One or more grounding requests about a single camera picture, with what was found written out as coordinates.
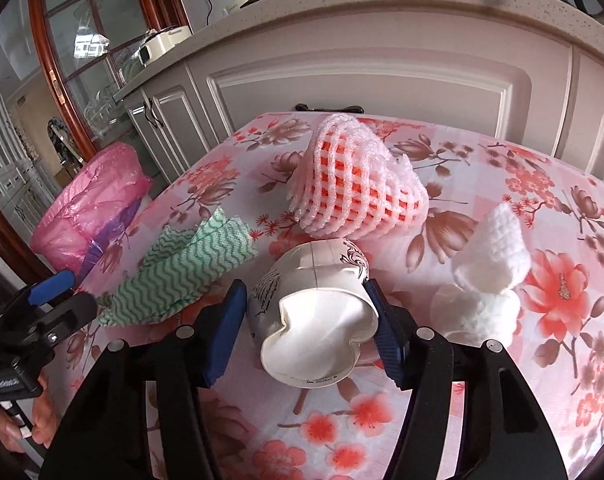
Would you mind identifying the crushed white paper cup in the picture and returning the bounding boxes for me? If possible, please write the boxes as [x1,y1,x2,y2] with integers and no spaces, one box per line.
[247,238,379,389]

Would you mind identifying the pink lined trash bin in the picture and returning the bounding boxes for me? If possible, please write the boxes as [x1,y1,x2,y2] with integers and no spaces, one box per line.
[30,142,152,283]

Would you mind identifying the white small kitchen appliance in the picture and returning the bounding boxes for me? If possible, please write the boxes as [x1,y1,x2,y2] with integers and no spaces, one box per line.
[138,25,191,66]

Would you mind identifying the white kitchen base cabinets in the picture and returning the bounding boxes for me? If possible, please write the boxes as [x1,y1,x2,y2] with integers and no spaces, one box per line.
[116,0,604,182]

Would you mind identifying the person's left hand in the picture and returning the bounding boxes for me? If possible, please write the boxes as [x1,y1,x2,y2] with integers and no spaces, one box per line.
[0,372,59,453]

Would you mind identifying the green zigzag cleaning cloth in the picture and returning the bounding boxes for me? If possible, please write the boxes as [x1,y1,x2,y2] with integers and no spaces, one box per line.
[98,208,257,327]

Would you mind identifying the white foam net sleeve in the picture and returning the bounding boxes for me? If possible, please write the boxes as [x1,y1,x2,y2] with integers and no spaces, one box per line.
[430,204,532,347]

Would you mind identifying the white dining chair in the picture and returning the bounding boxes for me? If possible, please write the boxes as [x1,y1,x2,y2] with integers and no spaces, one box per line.
[47,117,85,170]

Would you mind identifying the pink floral tablecloth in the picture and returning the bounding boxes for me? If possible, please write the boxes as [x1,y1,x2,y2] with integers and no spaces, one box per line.
[83,113,604,479]

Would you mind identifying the wooden framed glass door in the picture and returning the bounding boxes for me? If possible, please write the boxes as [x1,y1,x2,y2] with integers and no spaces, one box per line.
[0,0,190,281]

